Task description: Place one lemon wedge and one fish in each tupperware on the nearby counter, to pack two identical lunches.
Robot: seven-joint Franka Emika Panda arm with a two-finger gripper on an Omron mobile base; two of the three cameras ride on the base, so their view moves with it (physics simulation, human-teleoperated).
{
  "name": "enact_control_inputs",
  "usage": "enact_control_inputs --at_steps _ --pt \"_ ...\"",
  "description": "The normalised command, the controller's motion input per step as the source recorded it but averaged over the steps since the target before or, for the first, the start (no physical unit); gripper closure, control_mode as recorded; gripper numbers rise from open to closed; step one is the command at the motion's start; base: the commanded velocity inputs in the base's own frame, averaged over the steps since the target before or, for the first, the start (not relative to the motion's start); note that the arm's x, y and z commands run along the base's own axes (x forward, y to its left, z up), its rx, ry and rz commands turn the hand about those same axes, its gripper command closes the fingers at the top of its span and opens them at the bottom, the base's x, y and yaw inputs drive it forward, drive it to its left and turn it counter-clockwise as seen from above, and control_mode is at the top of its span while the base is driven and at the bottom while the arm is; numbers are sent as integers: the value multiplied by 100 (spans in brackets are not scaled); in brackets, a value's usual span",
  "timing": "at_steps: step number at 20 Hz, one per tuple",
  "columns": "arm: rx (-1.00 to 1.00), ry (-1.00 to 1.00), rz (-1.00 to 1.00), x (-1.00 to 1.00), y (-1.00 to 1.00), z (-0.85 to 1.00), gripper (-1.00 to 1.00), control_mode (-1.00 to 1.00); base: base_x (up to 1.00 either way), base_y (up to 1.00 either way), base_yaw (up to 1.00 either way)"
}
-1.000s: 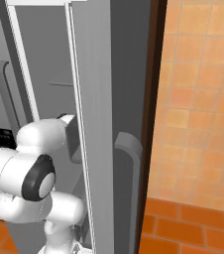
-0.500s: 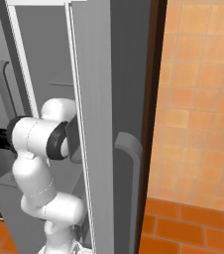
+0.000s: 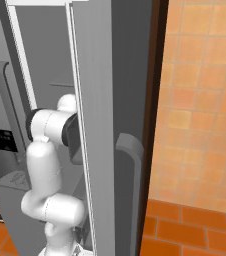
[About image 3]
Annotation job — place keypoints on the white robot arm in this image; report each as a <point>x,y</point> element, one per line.
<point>41,166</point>

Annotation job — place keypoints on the grey fridge body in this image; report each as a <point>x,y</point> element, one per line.
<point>45,50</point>

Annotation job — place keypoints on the dark brown cabinet side panel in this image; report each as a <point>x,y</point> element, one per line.
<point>153,100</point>

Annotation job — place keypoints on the grey plain fridge door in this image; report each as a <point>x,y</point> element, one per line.
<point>101,100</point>

